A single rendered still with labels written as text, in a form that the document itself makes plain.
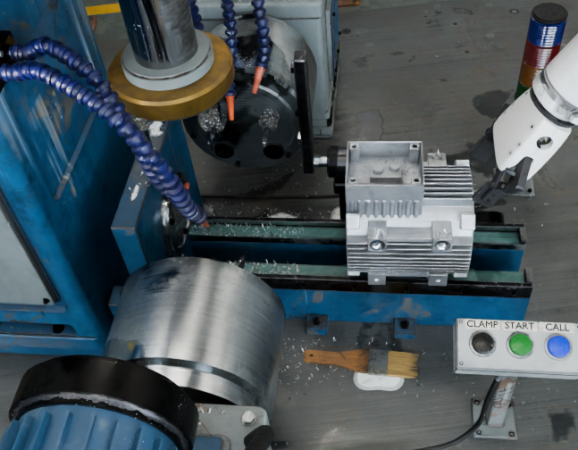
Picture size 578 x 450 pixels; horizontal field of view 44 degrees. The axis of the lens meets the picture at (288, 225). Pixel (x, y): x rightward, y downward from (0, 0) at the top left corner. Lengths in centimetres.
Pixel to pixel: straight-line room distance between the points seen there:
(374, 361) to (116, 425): 71
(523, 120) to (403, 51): 99
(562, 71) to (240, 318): 51
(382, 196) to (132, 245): 39
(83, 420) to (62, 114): 60
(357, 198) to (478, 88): 79
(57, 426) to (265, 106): 82
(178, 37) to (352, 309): 60
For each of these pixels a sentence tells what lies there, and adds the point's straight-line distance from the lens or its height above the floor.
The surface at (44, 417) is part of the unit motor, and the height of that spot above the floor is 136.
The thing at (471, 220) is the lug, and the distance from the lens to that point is 114.
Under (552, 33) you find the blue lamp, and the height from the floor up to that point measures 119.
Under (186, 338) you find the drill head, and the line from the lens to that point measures 94.
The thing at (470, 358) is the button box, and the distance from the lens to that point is 103.
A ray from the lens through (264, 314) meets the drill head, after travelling 101.
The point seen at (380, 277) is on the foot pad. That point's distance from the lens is 120.
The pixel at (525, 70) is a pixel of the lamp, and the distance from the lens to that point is 140.
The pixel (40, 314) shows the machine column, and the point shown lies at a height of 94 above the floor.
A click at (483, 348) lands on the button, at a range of 103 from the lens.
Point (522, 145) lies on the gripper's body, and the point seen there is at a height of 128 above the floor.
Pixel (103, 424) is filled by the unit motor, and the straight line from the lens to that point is 69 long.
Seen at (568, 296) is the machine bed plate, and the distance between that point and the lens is 144.
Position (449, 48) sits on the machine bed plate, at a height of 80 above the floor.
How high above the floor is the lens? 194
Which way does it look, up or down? 49 degrees down
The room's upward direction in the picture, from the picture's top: 7 degrees counter-clockwise
